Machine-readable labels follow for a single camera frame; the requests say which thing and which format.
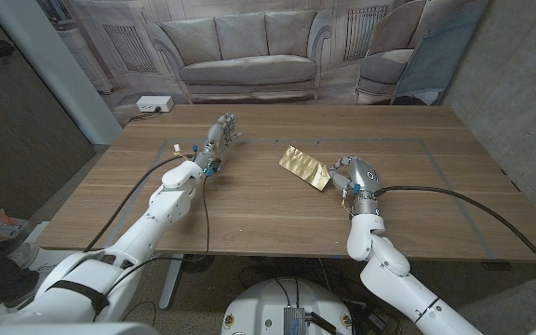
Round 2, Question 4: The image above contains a white power outlet box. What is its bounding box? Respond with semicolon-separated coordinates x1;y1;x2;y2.
136;95;175;114

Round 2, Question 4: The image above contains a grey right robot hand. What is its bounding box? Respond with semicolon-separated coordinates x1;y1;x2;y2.
328;155;383;197

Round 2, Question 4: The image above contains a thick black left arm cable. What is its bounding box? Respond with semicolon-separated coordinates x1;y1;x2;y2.
83;154;193;253

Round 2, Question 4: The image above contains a black round floor base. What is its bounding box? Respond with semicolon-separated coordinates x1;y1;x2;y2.
181;254;217;275

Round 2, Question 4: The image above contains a white floor board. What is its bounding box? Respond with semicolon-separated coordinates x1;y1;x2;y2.
9;221;97;285

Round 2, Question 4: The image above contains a gold foil envelope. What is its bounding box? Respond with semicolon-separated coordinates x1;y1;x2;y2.
277;144;332;192

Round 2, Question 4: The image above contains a white table leg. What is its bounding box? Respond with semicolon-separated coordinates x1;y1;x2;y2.
158;253;185;311

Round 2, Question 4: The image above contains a grey finned electronics box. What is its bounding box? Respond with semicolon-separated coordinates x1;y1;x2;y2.
282;305;307;335

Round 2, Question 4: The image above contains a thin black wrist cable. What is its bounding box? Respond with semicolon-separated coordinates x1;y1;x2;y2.
104;176;211;299

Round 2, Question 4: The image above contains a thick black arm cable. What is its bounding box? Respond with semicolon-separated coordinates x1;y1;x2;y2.
83;154;193;253
374;184;536;289

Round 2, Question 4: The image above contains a black box on floor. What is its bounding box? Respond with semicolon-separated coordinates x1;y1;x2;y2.
365;311;390;332

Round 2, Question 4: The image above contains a white grey sneaker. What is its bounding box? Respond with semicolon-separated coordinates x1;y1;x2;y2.
7;241;41;271

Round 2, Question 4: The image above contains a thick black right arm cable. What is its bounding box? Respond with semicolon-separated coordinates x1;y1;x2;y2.
374;184;536;289

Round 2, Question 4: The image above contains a white robot torso dome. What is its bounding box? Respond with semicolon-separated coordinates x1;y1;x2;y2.
220;277;356;335

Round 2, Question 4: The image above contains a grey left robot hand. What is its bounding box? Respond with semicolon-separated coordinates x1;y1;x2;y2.
195;111;244;166

